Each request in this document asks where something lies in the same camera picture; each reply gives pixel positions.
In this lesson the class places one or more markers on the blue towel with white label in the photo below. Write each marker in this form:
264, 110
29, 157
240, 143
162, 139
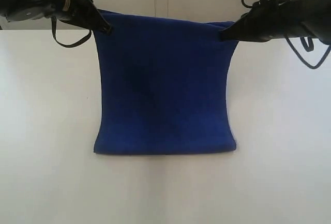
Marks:
163, 87

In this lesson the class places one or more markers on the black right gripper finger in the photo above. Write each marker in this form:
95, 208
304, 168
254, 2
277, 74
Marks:
237, 31

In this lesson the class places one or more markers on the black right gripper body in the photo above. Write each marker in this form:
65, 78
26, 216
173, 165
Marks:
299, 18

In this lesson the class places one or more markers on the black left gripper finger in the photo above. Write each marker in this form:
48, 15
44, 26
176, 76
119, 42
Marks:
95, 18

